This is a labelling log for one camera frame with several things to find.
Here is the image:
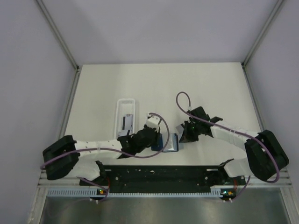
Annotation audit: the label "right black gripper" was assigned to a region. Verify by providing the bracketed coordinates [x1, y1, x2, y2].
[180, 120, 202, 144]

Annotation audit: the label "blue card holder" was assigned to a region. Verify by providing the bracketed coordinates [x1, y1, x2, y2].
[151, 133, 185, 153]

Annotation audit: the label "white plastic basket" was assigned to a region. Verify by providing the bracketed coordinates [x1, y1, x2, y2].
[114, 98, 136, 138]

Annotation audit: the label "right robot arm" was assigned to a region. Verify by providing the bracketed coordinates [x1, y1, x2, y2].
[180, 106, 289, 185]

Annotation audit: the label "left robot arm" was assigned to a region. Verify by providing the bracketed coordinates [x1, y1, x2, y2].
[42, 125, 160, 185]

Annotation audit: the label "silver card near holder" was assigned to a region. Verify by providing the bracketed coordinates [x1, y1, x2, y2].
[176, 124, 185, 133]

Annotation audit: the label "lower cards in basket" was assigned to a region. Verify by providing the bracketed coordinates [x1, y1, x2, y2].
[117, 129, 131, 138]

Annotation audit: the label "cards in basket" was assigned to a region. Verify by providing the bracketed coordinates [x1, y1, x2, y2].
[121, 114, 134, 130]
[117, 129, 131, 138]

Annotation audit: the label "upper cards in basket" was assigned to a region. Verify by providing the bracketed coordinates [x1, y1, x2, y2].
[121, 114, 134, 130]

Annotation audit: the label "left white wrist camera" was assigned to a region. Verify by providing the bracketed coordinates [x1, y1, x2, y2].
[145, 113, 162, 130]

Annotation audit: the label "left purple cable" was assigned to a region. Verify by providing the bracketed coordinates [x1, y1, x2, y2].
[40, 112, 170, 203]

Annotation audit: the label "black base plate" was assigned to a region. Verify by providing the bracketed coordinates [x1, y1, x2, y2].
[93, 165, 245, 193]

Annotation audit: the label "grey slotted cable duct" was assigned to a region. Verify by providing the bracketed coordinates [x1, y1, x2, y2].
[47, 188, 233, 198]

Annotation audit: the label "left aluminium frame post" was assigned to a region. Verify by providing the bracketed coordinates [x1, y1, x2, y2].
[35, 0, 80, 70]

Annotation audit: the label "aluminium frame post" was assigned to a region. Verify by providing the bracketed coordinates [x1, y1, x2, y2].
[35, 0, 80, 70]
[242, 0, 287, 68]

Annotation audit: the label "right aluminium frame post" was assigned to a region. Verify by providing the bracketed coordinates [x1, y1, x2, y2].
[242, 0, 287, 68]

